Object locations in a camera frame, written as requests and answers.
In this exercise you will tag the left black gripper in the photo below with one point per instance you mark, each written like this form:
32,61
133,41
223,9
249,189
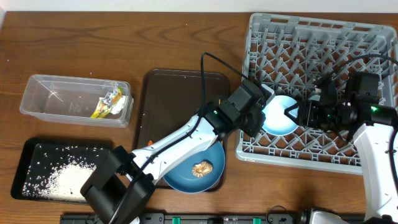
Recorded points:
255,129

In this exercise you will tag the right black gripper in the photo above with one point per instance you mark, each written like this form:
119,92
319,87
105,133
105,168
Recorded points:
306,116

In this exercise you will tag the light blue small bowl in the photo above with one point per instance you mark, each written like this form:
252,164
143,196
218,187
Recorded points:
276,122

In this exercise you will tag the white tissue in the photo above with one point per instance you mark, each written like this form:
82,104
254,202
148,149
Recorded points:
119,106

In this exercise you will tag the yellow green snack wrapper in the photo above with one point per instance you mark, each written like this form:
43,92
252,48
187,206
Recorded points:
106,103

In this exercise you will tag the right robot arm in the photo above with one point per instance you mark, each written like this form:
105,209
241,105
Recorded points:
371,127

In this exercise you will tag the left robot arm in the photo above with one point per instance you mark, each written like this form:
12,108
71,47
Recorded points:
123,182

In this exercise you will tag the grey plastic dishwasher rack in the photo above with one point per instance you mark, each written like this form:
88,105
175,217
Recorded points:
287,53

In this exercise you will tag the clear plastic waste bin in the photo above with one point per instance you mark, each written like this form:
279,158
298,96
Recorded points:
72,100

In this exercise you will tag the black waste tray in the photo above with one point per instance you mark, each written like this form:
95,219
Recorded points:
26,155

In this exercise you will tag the brown food scrap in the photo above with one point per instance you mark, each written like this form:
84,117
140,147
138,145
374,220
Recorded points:
202,169

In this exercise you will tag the dark brown serving tray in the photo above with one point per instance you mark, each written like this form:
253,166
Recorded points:
169,98

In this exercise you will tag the large blue plate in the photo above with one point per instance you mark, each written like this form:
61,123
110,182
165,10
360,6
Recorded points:
181,178

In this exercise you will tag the spilled white rice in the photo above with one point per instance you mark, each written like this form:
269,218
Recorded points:
58,172

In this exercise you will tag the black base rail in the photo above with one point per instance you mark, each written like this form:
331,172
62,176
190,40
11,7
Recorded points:
159,218

